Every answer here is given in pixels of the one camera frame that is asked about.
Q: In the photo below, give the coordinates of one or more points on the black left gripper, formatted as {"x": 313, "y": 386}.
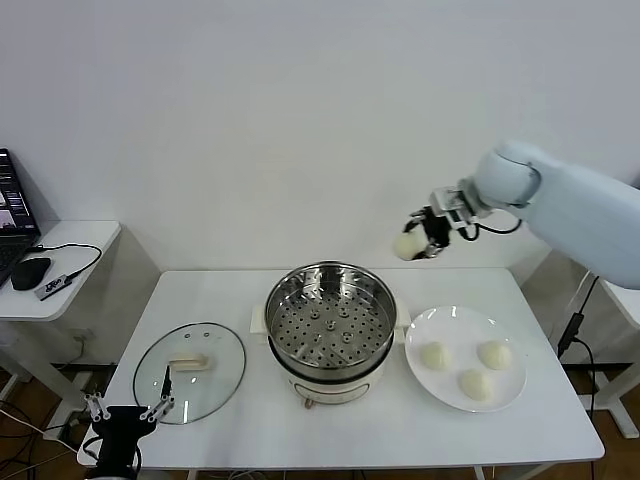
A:
{"x": 122, "y": 425}

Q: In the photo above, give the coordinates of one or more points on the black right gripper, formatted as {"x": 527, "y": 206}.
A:
{"x": 437, "y": 229}

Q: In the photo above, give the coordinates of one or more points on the white steamed baozi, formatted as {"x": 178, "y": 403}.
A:
{"x": 436, "y": 357}
{"x": 407, "y": 245}
{"x": 475, "y": 385}
{"x": 494, "y": 355}

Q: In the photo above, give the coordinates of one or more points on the round glass pot lid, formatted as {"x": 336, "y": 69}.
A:
{"x": 210, "y": 390}

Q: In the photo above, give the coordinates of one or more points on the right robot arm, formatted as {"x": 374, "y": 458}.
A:
{"x": 575, "y": 215}

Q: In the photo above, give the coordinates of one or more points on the stainless steel steamer basket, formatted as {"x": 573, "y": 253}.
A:
{"x": 330, "y": 300}

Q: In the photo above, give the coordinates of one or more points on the grey usb hub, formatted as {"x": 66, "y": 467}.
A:
{"x": 56, "y": 287}

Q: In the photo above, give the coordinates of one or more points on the white round plate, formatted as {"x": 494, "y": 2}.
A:
{"x": 425, "y": 385}

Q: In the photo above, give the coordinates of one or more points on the black computer mouse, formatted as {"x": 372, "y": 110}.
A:
{"x": 31, "y": 273}

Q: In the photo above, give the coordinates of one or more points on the white side table with mouse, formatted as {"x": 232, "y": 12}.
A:
{"x": 75, "y": 240}

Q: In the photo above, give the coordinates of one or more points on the cream electric cooking pot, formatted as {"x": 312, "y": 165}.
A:
{"x": 330, "y": 387}

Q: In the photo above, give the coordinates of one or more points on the white side table with label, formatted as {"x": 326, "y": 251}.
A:
{"x": 625, "y": 310}

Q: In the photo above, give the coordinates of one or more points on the black laptop with mouse beside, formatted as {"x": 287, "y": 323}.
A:
{"x": 15, "y": 210}

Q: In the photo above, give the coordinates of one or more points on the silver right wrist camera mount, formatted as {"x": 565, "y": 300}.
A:
{"x": 450, "y": 202}

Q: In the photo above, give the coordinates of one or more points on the white wall socket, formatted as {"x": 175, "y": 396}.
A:
{"x": 82, "y": 336}

